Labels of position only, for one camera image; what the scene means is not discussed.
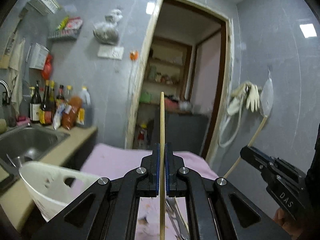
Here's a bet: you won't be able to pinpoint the silver fork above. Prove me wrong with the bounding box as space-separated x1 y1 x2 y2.
165 198 190 239

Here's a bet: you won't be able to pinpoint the light bamboo chopstick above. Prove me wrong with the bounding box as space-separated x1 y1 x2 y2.
222 114 269 179
159 92 165 240

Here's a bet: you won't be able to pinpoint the person right hand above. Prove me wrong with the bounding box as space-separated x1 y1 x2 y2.
273 208 303 239

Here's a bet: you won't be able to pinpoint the pink floral cloth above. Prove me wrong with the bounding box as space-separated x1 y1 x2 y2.
78 144 217 239

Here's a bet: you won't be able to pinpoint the white utensil holder basket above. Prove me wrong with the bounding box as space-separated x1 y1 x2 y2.
19 161 99 222

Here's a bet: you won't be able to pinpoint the clear hanging bag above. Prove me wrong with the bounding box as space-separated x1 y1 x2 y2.
260 71 274 117

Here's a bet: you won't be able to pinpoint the cream rubber gloves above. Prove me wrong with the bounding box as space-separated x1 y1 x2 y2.
227 81 260 116

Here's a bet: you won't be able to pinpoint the grey cabinet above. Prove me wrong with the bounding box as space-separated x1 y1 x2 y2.
165 111 209 155

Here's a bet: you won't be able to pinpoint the orange sauce pouch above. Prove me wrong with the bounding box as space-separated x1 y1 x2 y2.
61 96 82 130

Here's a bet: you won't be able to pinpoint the stainless steel sink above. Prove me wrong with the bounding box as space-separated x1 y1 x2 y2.
1 124 69 174

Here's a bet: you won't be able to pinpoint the green box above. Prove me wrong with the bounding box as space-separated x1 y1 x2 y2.
139 91 152 103

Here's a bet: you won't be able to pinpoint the soy sauce bottle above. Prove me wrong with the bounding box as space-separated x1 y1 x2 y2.
39 80 55 126

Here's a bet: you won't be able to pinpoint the dark wine bottle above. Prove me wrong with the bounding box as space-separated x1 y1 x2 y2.
30 80 42 124

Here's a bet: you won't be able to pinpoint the red plastic bag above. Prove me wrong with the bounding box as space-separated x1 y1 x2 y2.
41 54 53 80

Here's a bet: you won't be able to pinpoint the chrome sink faucet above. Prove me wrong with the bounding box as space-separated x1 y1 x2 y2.
0 80 11 106

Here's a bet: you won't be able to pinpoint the beige hanging towel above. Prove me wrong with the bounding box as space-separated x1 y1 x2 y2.
9 38 25 117

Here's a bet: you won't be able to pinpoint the hanging plastic bag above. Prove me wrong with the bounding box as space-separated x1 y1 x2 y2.
93 9 123 46

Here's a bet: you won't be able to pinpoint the wooden cutting board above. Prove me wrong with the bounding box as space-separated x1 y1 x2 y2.
1 7 28 69

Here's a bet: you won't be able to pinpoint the white hose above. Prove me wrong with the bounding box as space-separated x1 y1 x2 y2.
217 100 243 149

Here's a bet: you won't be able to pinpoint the wooden door frame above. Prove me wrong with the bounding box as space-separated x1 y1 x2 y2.
125 0 239 165

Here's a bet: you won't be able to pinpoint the white wall socket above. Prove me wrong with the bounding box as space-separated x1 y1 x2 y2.
97 45 124 60

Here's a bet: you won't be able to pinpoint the white wall box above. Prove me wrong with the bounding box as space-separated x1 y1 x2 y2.
29 43 49 70

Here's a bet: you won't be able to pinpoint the grey wall shelf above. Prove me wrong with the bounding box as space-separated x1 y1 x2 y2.
48 29 80 41

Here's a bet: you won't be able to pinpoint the white wall basket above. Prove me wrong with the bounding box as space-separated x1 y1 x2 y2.
28 0 60 16

